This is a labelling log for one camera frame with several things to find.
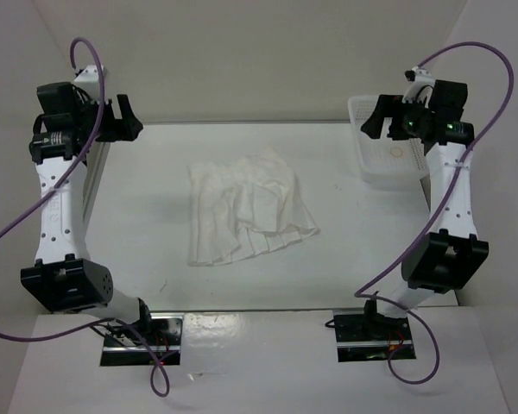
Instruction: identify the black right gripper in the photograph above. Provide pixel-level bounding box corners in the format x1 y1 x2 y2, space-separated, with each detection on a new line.
359 94 433 141

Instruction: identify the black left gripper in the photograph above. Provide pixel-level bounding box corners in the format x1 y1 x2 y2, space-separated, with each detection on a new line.
73 94 142 143

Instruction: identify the tan rubber band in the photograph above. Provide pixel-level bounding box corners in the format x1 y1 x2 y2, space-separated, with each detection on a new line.
389 147 404 158

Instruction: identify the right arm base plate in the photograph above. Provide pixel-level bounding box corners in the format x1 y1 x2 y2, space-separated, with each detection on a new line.
325 309 416 362

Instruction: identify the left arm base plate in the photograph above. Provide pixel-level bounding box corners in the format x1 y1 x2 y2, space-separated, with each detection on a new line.
92 312 184 367

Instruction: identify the white pleated skirt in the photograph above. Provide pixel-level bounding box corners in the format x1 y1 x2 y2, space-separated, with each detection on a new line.
188 147 319 267

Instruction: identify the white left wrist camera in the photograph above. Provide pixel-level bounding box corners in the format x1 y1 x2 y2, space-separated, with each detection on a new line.
72 65 100 104

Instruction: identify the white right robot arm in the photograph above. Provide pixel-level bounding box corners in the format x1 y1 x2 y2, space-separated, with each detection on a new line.
360 76 489 339

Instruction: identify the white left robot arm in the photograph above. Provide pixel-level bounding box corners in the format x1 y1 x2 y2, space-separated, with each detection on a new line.
21 80 155 345

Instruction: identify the white perforated plastic basket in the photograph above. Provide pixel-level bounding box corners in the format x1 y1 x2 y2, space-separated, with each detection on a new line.
347 96 429 185

